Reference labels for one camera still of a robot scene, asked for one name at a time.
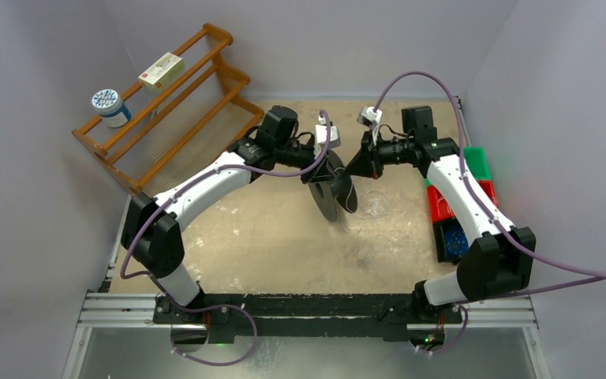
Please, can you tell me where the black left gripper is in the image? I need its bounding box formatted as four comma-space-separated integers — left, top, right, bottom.
275, 141, 339, 185

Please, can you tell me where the black perforated cable spool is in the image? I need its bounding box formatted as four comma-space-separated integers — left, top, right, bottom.
308, 151, 358, 223

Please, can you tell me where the white thin cable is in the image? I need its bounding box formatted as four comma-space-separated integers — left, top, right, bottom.
342, 174, 413, 247

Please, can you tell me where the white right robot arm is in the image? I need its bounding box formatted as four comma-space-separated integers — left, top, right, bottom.
345, 106, 536, 321

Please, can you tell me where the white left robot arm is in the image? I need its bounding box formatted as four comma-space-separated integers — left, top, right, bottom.
120, 106, 340, 323

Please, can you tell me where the red plastic bin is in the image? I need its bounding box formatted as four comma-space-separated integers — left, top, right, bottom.
425, 179, 499, 223

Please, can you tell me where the black plastic bin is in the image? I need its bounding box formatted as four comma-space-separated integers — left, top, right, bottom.
432, 218, 469, 265

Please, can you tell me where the green plastic bin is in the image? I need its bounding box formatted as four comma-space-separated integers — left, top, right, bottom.
424, 147, 492, 186

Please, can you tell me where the orange wooden rack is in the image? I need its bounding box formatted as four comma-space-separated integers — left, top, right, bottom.
72, 23, 264, 194

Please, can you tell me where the green white cardboard box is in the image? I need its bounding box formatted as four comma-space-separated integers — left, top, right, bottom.
138, 52, 185, 93

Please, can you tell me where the blue white round jar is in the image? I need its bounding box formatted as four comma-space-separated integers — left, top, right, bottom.
91, 88, 132, 129

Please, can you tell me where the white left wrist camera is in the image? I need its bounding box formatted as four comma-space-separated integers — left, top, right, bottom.
314, 116, 342, 156

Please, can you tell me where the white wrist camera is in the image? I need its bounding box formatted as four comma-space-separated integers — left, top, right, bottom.
314, 116, 342, 156
357, 107, 383, 145

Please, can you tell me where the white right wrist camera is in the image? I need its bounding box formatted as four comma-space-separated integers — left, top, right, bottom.
357, 107, 383, 145

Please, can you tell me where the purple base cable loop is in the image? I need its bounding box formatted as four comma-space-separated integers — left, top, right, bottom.
169, 302, 259, 366

